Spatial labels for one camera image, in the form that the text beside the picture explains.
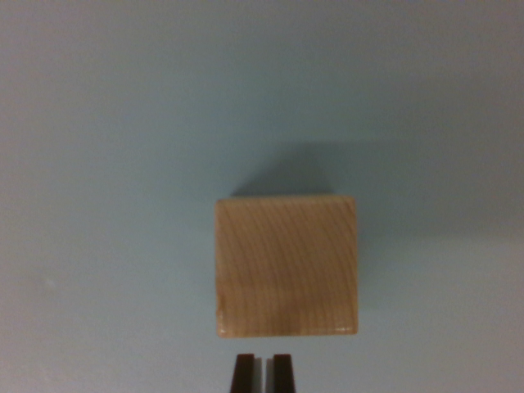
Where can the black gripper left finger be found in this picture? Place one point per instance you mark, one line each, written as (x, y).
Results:
(244, 374)

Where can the light blue plastic bin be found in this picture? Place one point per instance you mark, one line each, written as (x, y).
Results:
(102, 163)

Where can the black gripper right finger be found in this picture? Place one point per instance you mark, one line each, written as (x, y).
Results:
(283, 374)

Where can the wooden cube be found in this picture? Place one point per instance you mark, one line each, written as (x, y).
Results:
(286, 266)

